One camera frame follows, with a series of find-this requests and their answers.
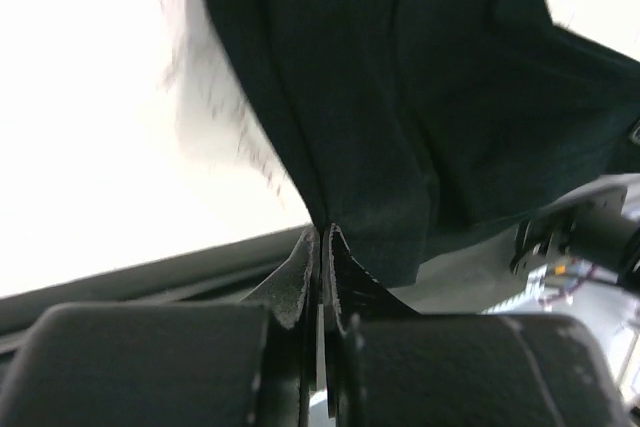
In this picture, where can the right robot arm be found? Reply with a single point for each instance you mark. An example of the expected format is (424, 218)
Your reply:
(590, 226)

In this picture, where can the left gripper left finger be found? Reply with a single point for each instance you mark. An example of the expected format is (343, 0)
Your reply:
(249, 363)

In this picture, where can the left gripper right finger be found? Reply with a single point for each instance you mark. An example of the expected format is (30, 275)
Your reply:
(389, 365)

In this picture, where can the black t-shirt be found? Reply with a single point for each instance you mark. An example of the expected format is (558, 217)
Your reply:
(421, 127)

